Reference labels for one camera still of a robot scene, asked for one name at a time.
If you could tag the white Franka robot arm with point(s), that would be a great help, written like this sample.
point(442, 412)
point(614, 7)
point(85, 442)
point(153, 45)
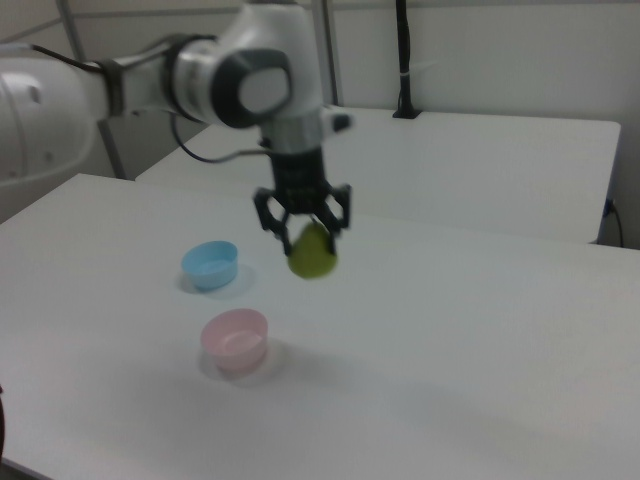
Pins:
point(150, 85)

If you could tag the wide grey partition post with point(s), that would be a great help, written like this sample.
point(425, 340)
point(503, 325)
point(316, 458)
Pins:
point(330, 55)

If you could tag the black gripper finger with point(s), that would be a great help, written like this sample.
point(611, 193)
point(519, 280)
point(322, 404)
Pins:
point(337, 212)
point(272, 220)

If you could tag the pink plastic bowl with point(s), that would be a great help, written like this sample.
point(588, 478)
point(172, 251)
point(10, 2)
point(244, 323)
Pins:
point(234, 342)

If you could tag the green pear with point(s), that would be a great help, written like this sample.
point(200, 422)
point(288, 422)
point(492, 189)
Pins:
point(312, 257)

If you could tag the black pole with clamp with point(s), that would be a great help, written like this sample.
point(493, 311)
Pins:
point(406, 60)

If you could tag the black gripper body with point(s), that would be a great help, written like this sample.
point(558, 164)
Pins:
point(299, 185)

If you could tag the white side table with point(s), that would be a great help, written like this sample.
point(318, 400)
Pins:
point(450, 170)

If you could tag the blue plastic bowl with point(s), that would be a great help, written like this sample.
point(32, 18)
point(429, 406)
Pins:
point(210, 267)

